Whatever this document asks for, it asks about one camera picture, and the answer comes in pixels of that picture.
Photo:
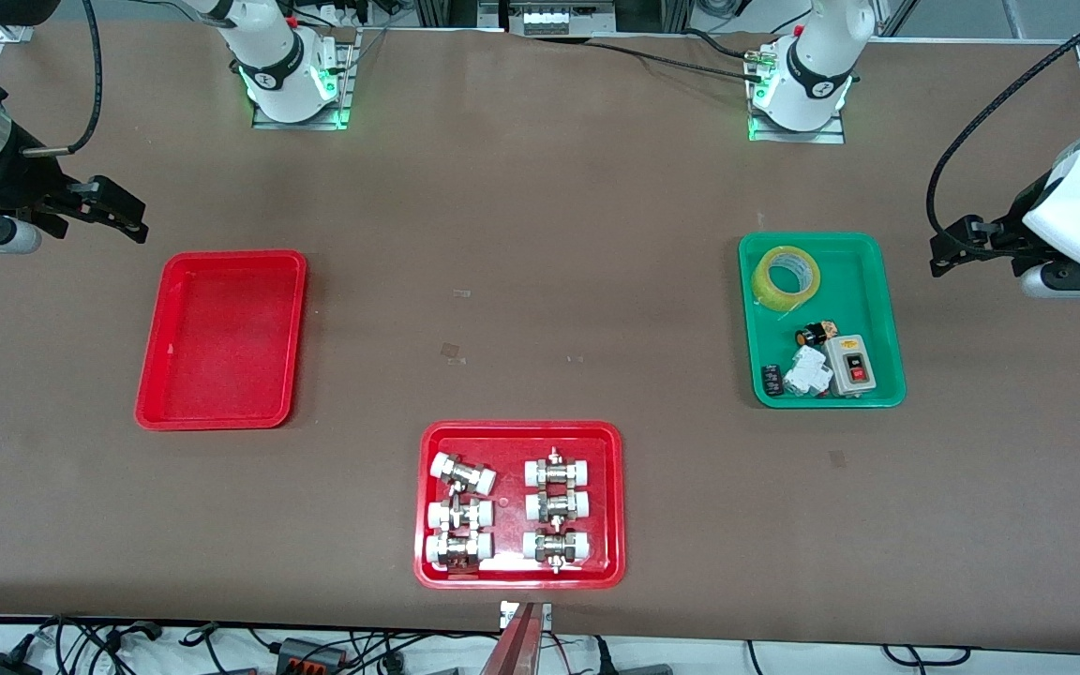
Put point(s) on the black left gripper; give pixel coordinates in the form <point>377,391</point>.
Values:
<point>1008,228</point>

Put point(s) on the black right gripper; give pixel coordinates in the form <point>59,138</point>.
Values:
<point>7,183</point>

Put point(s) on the yellow tape roll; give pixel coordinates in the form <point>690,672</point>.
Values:
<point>760,287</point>

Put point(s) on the green plastic tray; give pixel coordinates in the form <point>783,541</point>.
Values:
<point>863,291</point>

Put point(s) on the empty red plastic tray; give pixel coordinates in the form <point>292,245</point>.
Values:
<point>221,347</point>

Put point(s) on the red tray holding fittings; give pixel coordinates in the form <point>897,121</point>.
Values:
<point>512,469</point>

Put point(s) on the black round orange component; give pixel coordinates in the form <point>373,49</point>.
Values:
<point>814,335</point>

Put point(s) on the white circuit breaker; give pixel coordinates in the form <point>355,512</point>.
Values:
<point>807,372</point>

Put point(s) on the small black relay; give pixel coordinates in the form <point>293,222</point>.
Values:
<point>772,380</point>

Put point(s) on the metal fitting with white caps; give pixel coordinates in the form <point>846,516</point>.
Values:
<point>460,515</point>
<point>458,548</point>
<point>557,506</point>
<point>558,472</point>
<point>556,547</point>
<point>463,473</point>

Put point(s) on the white power strip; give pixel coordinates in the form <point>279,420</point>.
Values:
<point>559,19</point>

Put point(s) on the black power adapter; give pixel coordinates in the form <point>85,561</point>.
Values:
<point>1,666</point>

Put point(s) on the grey connector box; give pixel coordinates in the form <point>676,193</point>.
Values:
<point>310,653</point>

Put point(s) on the red metal bar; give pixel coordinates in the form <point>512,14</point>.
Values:
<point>514,647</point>

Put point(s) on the grey switch box red buttons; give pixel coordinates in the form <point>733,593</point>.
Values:
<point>851,366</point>

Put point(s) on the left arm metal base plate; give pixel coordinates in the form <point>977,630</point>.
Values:
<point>831,133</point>

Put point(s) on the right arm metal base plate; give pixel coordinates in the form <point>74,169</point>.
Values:
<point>345,84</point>

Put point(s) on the small metal bracket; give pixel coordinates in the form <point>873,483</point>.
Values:
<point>506,614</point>

